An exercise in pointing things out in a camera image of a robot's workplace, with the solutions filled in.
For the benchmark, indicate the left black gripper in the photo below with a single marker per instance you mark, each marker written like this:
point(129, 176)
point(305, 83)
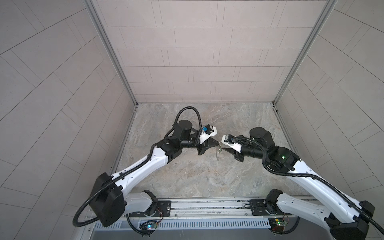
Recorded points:
point(201, 148)

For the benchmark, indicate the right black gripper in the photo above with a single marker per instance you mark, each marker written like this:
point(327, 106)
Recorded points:
point(237, 155)

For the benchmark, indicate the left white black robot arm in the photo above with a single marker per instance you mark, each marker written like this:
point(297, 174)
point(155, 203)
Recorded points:
point(111, 196)

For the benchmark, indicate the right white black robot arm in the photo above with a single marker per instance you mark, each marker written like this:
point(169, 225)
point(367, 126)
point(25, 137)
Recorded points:
point(343, 216)

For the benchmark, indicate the perforated vent strip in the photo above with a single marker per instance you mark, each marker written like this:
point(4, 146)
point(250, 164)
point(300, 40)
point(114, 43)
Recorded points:
point(191, 224)

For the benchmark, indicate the right circuit board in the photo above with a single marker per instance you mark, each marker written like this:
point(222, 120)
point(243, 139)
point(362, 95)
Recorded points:
point(277, 225)

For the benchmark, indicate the circuit board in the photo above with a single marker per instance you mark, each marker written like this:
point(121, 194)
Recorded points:
point(149, 226)
point(277, 225)

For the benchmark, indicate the left circuit board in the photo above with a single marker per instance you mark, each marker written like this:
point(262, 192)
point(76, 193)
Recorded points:
point(149, 226)

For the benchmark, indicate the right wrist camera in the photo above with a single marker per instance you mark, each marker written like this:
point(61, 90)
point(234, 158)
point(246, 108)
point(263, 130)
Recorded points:
point(227, 140)

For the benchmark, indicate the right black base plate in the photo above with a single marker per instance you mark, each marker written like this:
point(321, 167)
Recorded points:
point(260, 208)

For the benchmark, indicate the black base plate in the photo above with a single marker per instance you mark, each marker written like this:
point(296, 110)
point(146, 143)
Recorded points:
point(156, 210)
point(260, 208)

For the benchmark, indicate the aluminium mounting rail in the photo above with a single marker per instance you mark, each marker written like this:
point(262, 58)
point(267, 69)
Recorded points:
point(228, 208)

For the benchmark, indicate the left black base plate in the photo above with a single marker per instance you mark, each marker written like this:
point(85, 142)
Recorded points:
point(156, 210)

